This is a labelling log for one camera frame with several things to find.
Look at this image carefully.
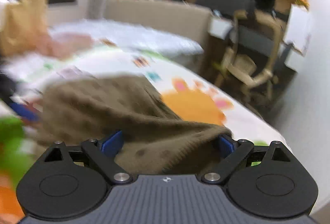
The brown polka dot garment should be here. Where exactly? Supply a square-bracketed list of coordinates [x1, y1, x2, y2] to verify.
[36, 76, 230, 174]

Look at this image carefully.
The brown paper bag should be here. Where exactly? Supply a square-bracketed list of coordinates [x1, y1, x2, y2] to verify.
[1, 0, 48, 56]

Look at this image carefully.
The pink gift box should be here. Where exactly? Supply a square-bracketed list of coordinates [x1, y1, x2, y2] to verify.
[36, 33, 93, 59]

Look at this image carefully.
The cartoon animal play mat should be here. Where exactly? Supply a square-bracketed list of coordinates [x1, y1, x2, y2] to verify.
[3, 45, 284, 223]

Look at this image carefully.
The beige mesh office chair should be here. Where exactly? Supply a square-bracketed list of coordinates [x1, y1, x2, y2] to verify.
[213, 9, 291, 108]

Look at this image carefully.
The white desk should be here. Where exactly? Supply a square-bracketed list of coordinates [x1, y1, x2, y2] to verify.
[209, 16, 233, 40]

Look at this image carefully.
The beige upholstered headboard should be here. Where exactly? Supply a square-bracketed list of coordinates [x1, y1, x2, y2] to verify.
[103, 0, 211, 47]

